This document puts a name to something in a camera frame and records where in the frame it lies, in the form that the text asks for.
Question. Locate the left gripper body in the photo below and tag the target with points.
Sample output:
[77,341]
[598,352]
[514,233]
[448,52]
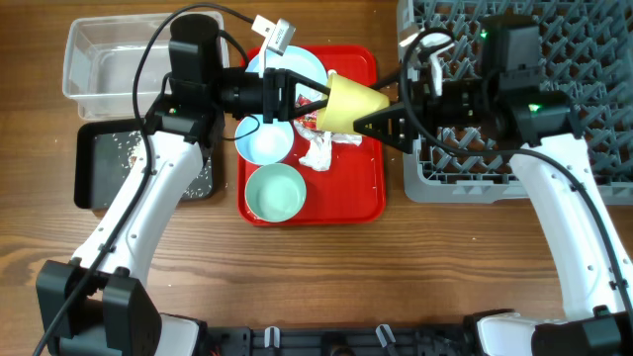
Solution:
[242,91]

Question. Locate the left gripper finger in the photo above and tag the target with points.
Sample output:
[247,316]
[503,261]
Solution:
[293,79]
[303,108]

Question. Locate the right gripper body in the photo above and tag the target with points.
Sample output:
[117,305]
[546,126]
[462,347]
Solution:
[408,115]

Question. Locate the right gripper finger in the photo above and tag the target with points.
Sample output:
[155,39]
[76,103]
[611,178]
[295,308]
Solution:
[388,80]
[390,126]

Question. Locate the red snack wrapper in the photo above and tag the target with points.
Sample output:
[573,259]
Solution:
[308,121]

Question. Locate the yellow plastic cup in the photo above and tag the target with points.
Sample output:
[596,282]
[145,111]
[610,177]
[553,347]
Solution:
[347,102]

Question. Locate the light blue bowl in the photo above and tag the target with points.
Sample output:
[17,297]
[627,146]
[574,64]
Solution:
[262,144]

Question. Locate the white napkin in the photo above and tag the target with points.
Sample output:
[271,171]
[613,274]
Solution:
[319,154]

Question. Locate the mint green bowl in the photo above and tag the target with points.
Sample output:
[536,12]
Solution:
[275,192]

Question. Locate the white rice pile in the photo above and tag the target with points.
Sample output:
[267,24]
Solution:
[128,146]

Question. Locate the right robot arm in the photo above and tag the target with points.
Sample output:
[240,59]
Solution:
[540,134]

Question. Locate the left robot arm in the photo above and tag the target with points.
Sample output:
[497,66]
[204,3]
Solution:
[97,303]

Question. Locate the grey dishwasher rack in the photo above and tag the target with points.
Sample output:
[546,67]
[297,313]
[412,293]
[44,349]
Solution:
[586,52]

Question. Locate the black waste tray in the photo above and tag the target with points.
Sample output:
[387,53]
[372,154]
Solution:
[92,189]

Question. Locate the light blue plate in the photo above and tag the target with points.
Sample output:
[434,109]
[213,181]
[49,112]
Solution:
[298,60]

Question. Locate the red serving tray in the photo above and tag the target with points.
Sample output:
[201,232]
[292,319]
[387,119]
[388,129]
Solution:
[353,189]

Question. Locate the clear plastic bin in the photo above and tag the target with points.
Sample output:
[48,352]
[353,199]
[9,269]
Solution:
[100,63]

